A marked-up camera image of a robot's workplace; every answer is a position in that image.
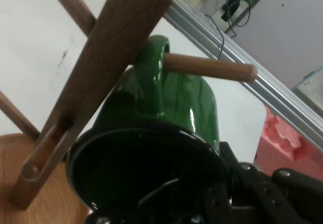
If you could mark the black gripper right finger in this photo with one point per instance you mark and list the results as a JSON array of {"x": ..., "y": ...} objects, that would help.
[{"x": 252, "y": 188}]

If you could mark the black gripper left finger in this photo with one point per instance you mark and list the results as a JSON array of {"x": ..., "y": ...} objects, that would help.
[{"x": 217, "y": 203}]

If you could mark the green enamel mug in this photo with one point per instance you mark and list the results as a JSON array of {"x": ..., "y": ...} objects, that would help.
[{"x": 176, "y": 103}]

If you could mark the pink foam packing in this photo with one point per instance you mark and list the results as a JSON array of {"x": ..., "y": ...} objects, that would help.
[{"x": 282, "y": 138}]

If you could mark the white teal-edged board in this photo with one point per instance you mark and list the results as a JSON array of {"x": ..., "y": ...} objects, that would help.
[{"x": 313, "y": 85}]

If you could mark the wooden mug tree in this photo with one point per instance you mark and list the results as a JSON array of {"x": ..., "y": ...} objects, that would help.
[{"x": 113, "y": 45}]

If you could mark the aluminium profile rail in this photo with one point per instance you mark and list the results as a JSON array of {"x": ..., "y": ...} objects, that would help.
[{"x": 277, "y": 98}]

